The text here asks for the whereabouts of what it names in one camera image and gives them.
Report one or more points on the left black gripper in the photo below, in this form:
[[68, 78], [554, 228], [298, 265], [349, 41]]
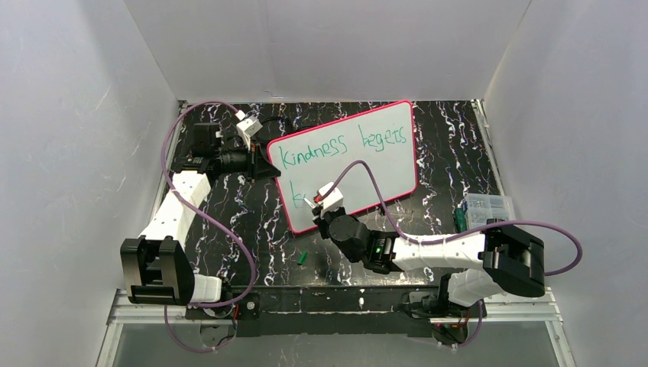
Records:
[[254, 163]]

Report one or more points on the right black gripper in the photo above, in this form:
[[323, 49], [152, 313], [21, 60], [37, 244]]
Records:
[[323, 216]]

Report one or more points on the white green whiteboard marker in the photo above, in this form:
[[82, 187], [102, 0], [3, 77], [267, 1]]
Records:
[[309, 203]]

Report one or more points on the green marker cap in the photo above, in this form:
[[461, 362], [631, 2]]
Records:
[[302, 259]]

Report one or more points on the pink framed whiteboard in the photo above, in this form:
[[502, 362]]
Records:
[[374, 152]]

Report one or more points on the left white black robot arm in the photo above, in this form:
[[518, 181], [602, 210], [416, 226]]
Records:
[[155, 265]]

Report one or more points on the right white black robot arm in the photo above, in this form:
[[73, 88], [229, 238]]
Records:
[[494, 259]]

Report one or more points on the clear plastic screw box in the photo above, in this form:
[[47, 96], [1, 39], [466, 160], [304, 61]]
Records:
[[479, 208]]

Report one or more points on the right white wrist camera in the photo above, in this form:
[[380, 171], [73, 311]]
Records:
[[328, 198]]

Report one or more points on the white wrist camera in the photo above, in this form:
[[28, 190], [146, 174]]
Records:
[[328, 198], [247, 127]]

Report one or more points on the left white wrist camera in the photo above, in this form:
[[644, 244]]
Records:
[[247, 127]]

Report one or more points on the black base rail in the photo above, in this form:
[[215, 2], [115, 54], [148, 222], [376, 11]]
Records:
[[340, 310]]

